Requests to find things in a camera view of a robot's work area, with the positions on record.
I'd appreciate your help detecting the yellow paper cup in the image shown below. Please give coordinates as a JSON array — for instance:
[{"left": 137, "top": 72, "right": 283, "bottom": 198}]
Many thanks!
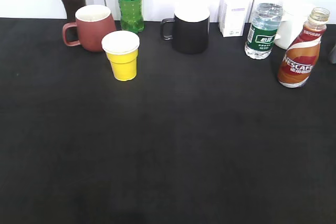
[{"left": 101, "top": 30, "right": 140, "bottom": 81}]

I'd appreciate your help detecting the green sprite bottle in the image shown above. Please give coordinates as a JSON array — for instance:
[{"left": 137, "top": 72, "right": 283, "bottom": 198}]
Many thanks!
[{"left": 118, "top": 0, "right": 144, "bottom": 34}]

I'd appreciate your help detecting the black mug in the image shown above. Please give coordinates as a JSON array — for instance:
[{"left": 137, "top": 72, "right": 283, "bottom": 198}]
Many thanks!
[{"left": 160, "top": 6, "right": 210, "bottom": 55}]

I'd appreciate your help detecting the small white carton box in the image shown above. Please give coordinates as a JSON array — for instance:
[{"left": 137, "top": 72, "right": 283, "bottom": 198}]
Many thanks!
[{"left": 218, "top": 0, "right": 249, "bottom": 37}]

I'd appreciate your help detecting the brown ceramic mug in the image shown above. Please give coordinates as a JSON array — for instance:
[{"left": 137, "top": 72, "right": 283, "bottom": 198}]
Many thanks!
[{"left": 62, "top": 5, "right": 117, "bottom": 52}]

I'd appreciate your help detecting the clear water bottle green label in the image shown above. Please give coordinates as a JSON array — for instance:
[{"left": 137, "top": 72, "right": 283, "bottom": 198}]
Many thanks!
[{"left": 245, "top": 0, "right": 283, "bottom": 60}]

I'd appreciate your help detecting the Nescafe coffee bottle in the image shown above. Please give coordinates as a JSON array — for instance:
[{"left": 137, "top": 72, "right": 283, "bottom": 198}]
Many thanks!
[{"left": 277, "top": 7, "right": 330, "bottom": 88}]

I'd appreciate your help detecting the white jug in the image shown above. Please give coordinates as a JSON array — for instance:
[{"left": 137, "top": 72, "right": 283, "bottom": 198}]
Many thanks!
[{"left": 274, "top": 3, "right": 316, "bottom": 50}]

